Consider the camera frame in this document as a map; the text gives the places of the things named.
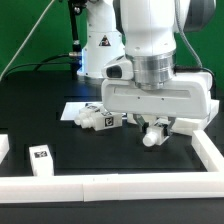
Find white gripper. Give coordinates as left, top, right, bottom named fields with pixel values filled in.
left=101, top=72, right=212, bottom=136

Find white square table top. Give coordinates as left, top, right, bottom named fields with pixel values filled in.
left=127, top=99, right=220, bottom=137

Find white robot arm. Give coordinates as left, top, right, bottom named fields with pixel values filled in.
left=80, top=0, right=216, bottom=119

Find white right fence bar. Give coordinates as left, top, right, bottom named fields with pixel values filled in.
left=191, top=130, right=224, bottom=173

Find white fence bar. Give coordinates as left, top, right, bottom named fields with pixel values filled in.
left=191, top=130, right=224, bottom=173
left=0, top=172, right=224, bottom=203

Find white marker sheet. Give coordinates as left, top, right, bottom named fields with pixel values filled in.
left=61, top=102, right=103, bottom=121

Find white front fence bar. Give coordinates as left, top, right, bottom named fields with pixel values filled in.
left=0, top=172, right=224, bottom=203

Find white left fence block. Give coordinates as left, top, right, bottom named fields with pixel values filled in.
left=0, top=134, right=9, bottom=164

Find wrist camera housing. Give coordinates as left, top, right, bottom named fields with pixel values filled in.
left=102, top=56, right=134, bottom=80

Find black cables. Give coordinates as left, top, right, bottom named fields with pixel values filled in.
left=3, top=53, right=83, bottom=78

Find grey cable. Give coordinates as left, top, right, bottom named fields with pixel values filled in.
left=0, top=0, right=56, bottom=81

